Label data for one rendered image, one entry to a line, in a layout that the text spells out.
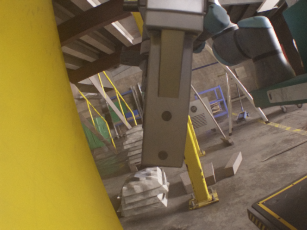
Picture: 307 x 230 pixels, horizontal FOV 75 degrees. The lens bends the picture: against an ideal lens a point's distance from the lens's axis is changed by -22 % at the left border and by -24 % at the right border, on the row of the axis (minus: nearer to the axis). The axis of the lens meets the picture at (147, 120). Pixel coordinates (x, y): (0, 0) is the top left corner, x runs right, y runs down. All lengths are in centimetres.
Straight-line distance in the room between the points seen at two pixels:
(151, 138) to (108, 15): 208
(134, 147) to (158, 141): 375
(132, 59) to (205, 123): 453
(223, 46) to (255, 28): 16
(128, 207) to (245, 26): 175
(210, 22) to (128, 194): 171
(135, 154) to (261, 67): 336
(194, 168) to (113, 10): 148
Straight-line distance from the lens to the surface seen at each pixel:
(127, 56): 64
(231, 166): 222
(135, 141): 385
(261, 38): 76
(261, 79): 76
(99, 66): 392
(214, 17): 61
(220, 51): 87
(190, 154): 175
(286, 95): 64
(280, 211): 82
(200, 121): 511
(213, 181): 219
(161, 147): 15
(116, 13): 218
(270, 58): 76
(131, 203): 211
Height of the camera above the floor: 75
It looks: 1 degrees down
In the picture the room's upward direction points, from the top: 19 degrees counter-clockwise
